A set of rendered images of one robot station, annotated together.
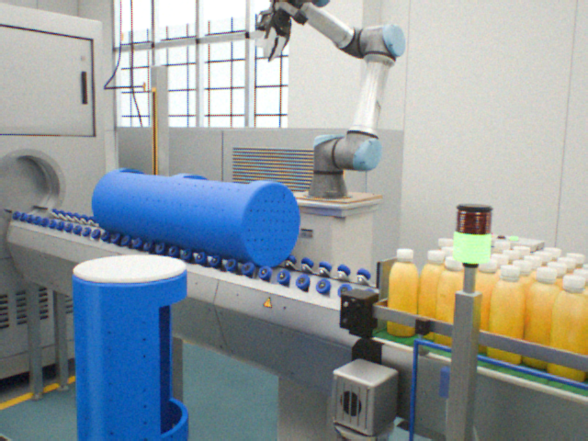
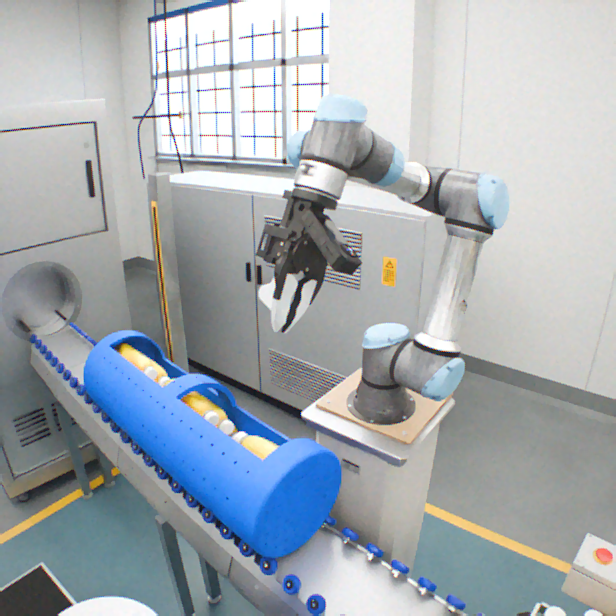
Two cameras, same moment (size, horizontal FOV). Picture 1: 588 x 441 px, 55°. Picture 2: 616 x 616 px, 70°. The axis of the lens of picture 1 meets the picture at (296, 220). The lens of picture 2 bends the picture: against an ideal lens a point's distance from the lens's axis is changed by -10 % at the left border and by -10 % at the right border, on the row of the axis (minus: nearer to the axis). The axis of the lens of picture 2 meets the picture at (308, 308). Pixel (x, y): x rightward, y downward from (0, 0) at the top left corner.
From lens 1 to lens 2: 116 cm
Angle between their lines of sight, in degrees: 15
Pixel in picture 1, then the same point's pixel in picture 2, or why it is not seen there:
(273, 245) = (303, 525)
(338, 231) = (394, 475)
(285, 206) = (319, 475)
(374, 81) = (461, 269)
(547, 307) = not seen: outside the picture
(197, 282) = (207, 540)
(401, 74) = (455, 117)
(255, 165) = not seen: hidden behind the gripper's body
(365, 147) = (442, 379)
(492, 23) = (559, 73)
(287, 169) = not seen: hidden behind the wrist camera
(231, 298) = (250, 586)
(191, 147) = (220, 210)
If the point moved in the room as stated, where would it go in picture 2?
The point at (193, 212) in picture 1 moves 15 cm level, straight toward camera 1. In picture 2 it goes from (190, 476) to (185, 523)
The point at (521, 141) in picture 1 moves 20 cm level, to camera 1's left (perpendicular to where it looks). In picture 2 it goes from (583, 207) to (554, 205)
